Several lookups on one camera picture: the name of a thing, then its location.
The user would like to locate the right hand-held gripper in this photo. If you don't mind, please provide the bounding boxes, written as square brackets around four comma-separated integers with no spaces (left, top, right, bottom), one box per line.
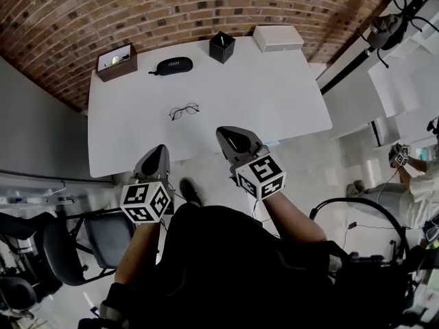
[216,125,287,202]

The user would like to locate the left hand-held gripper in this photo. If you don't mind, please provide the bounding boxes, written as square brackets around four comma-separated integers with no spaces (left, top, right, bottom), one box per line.
[119,145,176,226]

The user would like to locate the wire-rimmed eyeglasses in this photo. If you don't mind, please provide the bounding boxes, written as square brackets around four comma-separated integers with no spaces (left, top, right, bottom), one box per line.
[169,102,201,121]

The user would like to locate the person's left forearm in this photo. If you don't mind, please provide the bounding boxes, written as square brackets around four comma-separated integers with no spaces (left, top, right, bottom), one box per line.
[115,219,162,286]

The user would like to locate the person's right forearm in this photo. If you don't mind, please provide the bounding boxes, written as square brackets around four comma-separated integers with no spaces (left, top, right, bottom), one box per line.
[262,190,327,243]

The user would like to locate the black zipped glasses case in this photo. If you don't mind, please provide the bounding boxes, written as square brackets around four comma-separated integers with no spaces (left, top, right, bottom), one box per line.
[148,56,194,77]

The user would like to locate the person's left shoe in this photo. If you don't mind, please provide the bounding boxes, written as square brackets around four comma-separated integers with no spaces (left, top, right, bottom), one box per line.
[178,178,203,207]

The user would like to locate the black office chair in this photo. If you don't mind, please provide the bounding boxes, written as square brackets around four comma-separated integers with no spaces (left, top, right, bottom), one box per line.
[43,207,138,287]

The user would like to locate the black square pen holder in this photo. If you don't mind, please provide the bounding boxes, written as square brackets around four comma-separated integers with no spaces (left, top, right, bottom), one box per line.
[209,31,237,64]

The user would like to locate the brown open box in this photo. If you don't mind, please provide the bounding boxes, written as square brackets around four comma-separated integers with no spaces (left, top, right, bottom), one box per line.
[95,42,139,83]

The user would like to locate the silver wristwatch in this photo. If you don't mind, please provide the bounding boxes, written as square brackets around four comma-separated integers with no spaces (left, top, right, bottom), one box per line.
[104,53,131,67]

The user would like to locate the white rectangular box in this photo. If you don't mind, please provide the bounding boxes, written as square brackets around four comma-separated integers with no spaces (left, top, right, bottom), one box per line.
[252,25,305,53]

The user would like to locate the grey metal cabinet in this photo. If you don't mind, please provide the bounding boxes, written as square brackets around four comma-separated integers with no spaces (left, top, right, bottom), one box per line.
[0,56,114,188]

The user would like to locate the person's black clothing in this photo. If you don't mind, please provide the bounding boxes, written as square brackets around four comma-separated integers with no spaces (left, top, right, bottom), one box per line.
[78,204,347,329]

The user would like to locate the black coat stand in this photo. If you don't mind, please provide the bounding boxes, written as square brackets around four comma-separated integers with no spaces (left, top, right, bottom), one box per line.
[320,0,439,95]

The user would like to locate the white shelf unit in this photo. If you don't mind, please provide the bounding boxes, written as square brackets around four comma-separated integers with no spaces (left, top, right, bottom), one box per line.
[368,22,439,150]

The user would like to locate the grey cap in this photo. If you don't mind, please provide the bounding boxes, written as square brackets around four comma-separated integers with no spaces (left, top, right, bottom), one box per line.
[366,14,409,51]

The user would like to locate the black equipment pack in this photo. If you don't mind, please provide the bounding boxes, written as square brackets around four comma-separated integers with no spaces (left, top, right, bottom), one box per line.
[329,252,423,329]

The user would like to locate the black curved cable hoop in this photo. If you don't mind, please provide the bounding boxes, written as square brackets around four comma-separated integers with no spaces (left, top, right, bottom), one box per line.
[308,197,412,270]

